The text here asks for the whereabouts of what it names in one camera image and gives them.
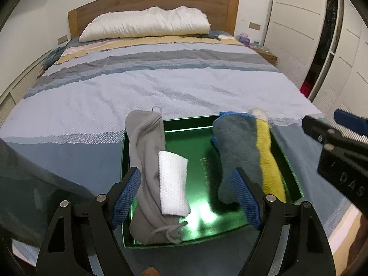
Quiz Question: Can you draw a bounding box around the wooden headboard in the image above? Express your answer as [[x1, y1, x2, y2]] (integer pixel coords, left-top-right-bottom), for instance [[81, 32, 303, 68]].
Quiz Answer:
[[67, 0, 240, 39]]

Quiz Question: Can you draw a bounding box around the yellow fleece cloth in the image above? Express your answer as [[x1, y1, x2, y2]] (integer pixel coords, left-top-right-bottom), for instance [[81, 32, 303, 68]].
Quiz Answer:
[[249, 108, 287, 204]]

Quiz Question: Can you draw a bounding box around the striped bedspread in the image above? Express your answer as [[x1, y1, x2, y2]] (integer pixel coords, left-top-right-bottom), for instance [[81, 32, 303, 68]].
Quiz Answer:
[[0, 36, 363, 265]]

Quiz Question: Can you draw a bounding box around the white wardrobe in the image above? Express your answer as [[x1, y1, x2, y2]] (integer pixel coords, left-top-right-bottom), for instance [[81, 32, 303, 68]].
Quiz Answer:
[[262, 0, 368, 117]]

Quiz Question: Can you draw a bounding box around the teal towel with blue trim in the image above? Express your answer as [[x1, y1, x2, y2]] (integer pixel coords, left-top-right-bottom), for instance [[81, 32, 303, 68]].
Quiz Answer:
[[211, 111, 264, 205]]

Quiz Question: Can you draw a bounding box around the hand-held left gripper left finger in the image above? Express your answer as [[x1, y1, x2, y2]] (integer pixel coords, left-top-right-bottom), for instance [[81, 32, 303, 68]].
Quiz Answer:
[[36, 167, 142, 276]]

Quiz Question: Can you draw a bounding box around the white textured towel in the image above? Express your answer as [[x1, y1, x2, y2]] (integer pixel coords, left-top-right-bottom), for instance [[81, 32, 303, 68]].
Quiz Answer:
[[158, 150, 192, 216]]

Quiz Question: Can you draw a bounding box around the wooden nightstand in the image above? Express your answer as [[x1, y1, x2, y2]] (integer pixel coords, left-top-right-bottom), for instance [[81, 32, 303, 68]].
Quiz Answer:
[[253, 47, 278, 66]]

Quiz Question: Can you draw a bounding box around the white louvered panel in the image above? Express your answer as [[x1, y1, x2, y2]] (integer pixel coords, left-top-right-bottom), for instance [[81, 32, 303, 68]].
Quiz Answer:
[[0, 49, 53, 123]]

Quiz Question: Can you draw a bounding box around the green tray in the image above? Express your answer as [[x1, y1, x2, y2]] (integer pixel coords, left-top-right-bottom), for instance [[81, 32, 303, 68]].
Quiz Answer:
[[119, 114, 304, 248]]

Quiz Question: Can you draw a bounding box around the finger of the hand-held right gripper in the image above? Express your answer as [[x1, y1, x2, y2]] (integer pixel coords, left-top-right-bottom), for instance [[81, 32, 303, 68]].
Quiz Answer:
[[333, 109, 368, 137], [302, 115, 368, 163]]

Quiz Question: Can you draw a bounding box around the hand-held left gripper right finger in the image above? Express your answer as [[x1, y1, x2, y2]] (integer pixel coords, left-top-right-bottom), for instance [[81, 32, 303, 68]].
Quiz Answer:
[[232, 166, 336, 276]]

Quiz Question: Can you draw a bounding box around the white pillow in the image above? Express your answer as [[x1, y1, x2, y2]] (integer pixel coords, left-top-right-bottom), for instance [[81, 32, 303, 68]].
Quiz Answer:
[[78, 6, 211, 42]]

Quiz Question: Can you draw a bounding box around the teal knitted cloth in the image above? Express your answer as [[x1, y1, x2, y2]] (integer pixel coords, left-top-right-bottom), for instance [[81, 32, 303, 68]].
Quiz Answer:
[[43, 45, 67, 70]]

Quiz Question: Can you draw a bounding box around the dark grey cloth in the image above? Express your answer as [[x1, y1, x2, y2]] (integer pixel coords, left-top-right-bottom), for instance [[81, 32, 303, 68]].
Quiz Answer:
[[0, 138, 97, 246]]

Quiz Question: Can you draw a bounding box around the purple container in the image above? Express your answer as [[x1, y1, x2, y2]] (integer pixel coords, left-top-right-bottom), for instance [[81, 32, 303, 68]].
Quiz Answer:
[[236, 32, 251, 46]]

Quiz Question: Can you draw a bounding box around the grey fleece cloth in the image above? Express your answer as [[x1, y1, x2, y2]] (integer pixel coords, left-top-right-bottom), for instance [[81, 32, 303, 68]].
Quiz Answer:
[[125, 108, 189, 245]]

